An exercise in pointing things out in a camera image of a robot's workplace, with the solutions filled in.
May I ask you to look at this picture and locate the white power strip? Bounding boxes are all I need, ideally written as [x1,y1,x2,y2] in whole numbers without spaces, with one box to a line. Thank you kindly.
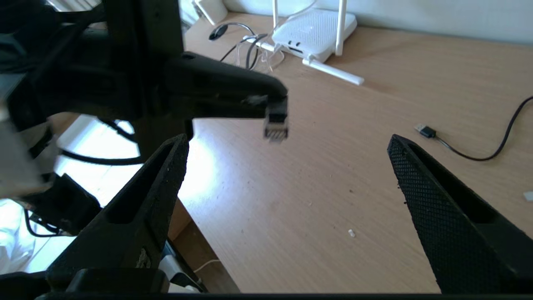
[160,254,202,293]

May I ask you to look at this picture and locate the thin white adapter cable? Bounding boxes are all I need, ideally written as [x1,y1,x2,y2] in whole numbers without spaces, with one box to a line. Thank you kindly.
[237,0,319,75]

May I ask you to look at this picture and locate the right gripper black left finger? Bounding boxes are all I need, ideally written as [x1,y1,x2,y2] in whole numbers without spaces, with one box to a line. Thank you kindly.
[46,133,190,293]

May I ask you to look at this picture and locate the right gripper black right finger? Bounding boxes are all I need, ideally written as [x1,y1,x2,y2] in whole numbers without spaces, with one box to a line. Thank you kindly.
[387,134,533,294]

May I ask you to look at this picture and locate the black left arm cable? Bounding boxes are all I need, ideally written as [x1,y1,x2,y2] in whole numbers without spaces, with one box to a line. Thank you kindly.
[25,119,144,238]

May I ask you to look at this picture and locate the black round desk grommet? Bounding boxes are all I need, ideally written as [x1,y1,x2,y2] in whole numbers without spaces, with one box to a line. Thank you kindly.
[208,24,229,41]

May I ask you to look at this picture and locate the white paper roll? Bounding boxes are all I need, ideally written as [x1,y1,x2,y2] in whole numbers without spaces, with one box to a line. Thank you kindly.
[194,0,229,25]

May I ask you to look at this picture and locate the black ethernet cable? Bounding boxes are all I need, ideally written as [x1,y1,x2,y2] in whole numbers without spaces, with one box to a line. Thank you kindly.
[220,23,289,143]

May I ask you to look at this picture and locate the black USB cable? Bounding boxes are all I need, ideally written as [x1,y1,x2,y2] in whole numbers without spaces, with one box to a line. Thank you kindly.
[415,96,533,161]

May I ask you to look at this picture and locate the white router with antennas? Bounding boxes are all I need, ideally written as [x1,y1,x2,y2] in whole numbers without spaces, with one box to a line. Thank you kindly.
[244,0,365,86]

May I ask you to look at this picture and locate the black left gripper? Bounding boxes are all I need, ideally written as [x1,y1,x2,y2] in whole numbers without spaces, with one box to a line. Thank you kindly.
[104,0,289,163]

